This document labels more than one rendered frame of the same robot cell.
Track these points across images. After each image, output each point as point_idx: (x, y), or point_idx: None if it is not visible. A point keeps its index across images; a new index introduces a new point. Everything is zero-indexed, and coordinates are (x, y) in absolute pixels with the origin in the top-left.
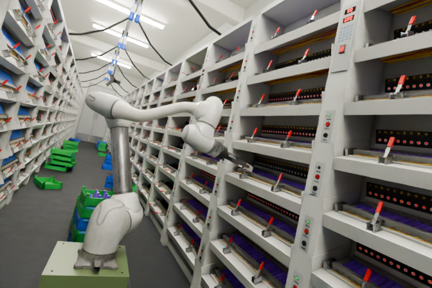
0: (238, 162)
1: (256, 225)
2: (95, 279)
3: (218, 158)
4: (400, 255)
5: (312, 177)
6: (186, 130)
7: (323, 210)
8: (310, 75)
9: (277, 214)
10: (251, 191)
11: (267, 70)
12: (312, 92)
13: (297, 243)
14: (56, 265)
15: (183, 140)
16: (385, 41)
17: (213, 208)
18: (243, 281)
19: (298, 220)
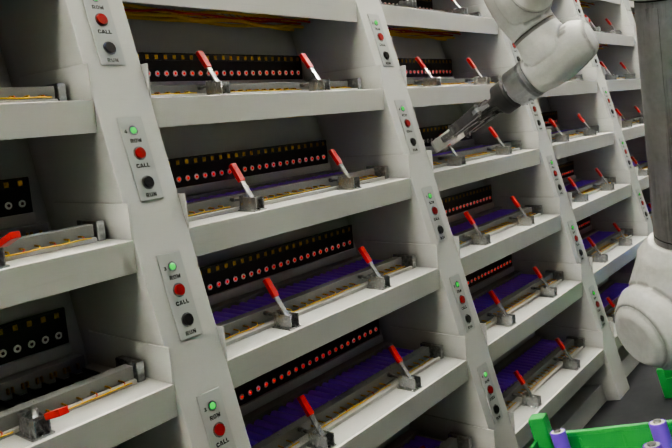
0: (488, 121)
1: (502, 231)
2: None
3: (515, 109)
4: (580, 147)
5: (531, 112)
6: (594, 32)
7: (551, 142)
8: None
9: (451, 221)
10: (489, 175)
11: None
12: None
13: (556, 194)
14: None
15: (593, 54)
16: None
17: (455, 273)
18: (551, 311)
19: (546, 168)
